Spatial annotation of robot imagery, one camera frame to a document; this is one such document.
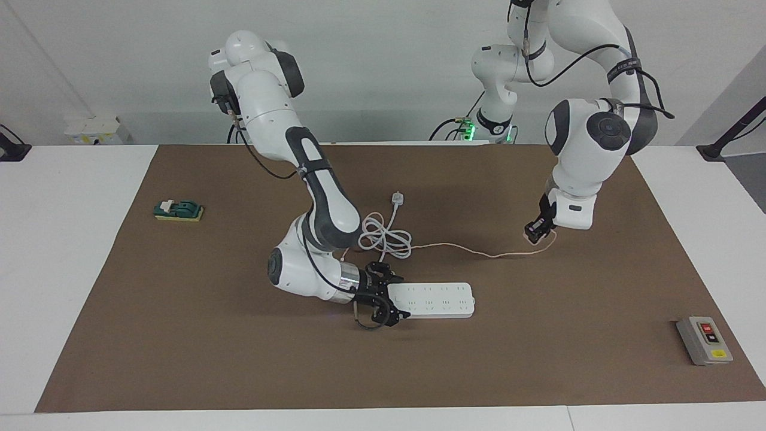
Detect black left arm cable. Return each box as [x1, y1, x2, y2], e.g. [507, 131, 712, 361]
[521, 0, 676, 120]

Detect white wall socket box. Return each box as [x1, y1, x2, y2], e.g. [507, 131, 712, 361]
[64, 117, 133, 145]

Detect white power strip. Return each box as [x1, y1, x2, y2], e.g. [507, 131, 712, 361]
[388, 283, 476, 319]

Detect grey on-off switch box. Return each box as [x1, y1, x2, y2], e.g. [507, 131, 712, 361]
[676, 315, 734, 366]

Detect black clamp stand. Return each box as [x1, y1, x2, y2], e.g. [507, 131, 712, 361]
[0, 124, 32, 162]
[696, 96, 766, 162]

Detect green knife switch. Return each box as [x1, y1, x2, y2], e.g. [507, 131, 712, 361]
[153, 199, 205, 223]

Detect white power strip cable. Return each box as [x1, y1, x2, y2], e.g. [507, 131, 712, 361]
[358, 192, 414, 273]

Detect brown table mat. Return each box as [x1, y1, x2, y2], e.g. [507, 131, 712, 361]
[34, 142, 766, 414]

